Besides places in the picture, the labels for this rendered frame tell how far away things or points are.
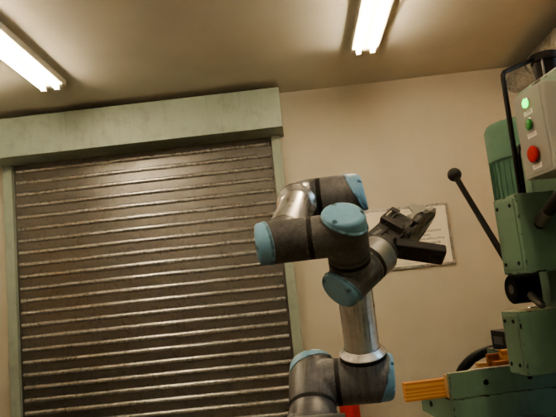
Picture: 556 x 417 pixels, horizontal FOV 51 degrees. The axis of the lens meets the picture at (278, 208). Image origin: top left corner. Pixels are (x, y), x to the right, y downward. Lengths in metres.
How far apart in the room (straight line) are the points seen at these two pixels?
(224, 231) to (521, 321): 3.34
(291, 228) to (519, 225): 0.43
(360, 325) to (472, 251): 2.76
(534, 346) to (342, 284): 0.38
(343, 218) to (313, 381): 0.84
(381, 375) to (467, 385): 0.58
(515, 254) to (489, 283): 3.35
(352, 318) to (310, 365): 0.22
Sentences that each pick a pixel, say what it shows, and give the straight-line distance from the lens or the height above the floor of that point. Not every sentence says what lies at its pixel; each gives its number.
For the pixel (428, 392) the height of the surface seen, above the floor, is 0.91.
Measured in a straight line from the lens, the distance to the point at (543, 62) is 1.42.
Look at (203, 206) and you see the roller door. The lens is 4.41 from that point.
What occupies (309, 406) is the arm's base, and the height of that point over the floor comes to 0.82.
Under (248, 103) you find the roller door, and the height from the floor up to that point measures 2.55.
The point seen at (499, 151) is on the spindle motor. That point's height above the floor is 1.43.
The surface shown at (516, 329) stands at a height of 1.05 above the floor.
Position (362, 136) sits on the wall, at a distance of 4.52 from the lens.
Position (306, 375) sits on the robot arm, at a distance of 1.91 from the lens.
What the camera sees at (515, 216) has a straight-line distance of 1.18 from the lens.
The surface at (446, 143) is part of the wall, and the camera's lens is 4.61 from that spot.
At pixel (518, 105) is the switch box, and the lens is 1.19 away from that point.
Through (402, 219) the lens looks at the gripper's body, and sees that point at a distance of 1.41.
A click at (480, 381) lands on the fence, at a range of 1.37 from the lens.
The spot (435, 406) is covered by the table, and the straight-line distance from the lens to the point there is 1.46.
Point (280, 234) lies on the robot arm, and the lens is 1.18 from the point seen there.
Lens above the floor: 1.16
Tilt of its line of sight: 8 degrees up
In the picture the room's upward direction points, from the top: 6 degrees counter-clockwise
